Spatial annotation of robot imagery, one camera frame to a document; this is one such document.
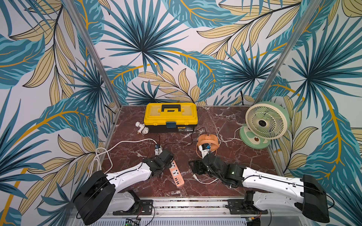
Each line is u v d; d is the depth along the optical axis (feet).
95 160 2.80
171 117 2.98
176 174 2.69
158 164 2.14
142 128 3.37
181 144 3.20
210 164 1.83
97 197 1.33
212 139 2.78
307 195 1.35
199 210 2.41
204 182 2.68
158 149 2.51
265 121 2.66
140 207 2.18
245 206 2.14
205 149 2.22
